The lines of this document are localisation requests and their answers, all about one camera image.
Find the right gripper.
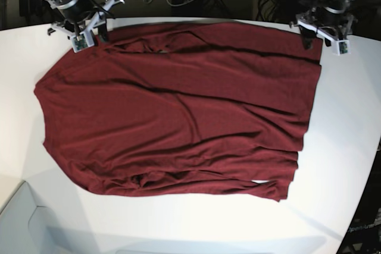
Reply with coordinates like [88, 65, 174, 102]
[47, 8, 109, 53]

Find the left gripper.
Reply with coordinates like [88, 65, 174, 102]
[289, 7, 356, 55]

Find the dark red t-shirt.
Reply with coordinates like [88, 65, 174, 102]
[35, 22, 323, 201]

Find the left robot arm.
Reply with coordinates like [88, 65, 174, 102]
[290, 0, 355, 55]

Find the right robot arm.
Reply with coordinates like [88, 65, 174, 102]
[44, 0, 124, 53]

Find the white bin at corner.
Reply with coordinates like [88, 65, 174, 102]
[0, 180, 99, 254]

